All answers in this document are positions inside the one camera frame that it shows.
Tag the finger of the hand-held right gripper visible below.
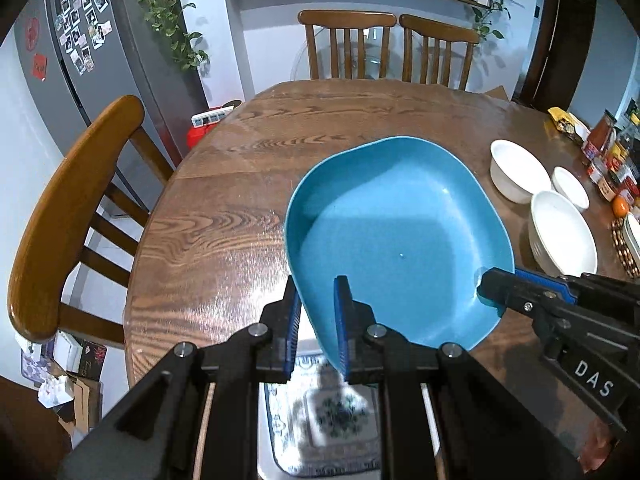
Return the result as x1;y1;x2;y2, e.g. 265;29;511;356
515;268;640;308
475;266;576;356

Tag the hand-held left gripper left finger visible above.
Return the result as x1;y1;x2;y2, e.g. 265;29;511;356
57;275;303;480

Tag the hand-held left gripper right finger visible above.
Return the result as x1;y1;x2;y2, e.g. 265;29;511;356
332;275;583;480

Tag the large white bowl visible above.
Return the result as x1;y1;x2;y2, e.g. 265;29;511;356
528;190;599;277

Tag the small white bowl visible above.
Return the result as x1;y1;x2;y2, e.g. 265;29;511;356
551;166;591;213

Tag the medium white bowl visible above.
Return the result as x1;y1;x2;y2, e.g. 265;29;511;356
489;139;552;205

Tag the blue plate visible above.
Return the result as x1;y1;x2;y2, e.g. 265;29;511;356
283;135;516;378

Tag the patterned floor rug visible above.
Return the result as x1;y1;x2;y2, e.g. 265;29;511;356
257;352;388;478

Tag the beaded wooden trivet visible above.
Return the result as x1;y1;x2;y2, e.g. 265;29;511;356
610;215;640;278

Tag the white lidded container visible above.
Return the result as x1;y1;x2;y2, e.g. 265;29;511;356
625;212;640;261

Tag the brown sauce jar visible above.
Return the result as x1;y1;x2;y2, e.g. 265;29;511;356
597;170;622;202

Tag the red sauce jar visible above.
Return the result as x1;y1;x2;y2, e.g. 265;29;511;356
619;176;640;207

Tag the dark sauce bottle yellow label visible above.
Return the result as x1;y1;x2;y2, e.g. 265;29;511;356
605;127;638;173

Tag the yellow snack packet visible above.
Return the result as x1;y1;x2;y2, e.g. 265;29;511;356
546;106;591;141

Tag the dark printed box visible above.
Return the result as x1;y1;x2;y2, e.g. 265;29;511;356
75;340;108;381

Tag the red plastic stool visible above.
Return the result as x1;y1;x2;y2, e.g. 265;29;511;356
186;121;221;151

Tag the cardboard box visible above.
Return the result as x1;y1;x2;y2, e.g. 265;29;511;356
52;375;103;436

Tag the white box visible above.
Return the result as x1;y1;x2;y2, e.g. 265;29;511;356
52;330;83;373

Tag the white power strip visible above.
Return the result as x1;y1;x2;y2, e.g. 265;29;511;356
191;105;236;127

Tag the dark wooden door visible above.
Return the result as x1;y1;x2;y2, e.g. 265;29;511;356
512;0;597;111

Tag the crumpled white paper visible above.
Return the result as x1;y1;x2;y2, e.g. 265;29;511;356
37;375;76;408

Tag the wooden chair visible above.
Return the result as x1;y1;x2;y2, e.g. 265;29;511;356
399;14;481;92
7;95;176;351
298;9;397;81

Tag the green trailing plant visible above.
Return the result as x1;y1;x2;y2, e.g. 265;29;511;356
470;0;512;43
129;0;210;78

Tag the grey refrigerator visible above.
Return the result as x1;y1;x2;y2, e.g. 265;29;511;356
12;0;208;221

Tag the cluster of photo magnets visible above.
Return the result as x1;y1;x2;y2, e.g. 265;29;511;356
54;0;113;76

